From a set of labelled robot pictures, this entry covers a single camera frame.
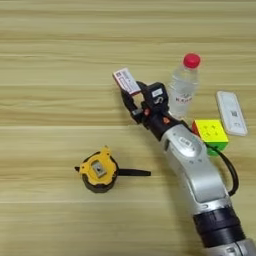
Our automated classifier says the small red white box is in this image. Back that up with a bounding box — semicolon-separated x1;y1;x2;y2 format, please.
112;67;142;97

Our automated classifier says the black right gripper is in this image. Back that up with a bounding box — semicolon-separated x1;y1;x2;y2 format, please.
120;80;189;142

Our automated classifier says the clear bottle with red cap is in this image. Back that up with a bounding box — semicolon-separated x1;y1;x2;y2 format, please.
166;52;202;120

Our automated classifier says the yellow black tape measure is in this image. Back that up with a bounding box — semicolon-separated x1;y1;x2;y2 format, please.
74;145;152;194

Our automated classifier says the colourful puzzle cube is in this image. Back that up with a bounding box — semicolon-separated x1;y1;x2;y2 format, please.
191;119;230;157

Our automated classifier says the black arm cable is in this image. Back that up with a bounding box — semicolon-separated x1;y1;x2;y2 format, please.
209;146;240;197

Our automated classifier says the white rectangular box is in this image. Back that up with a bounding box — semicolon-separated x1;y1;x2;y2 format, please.
215;90;249;138

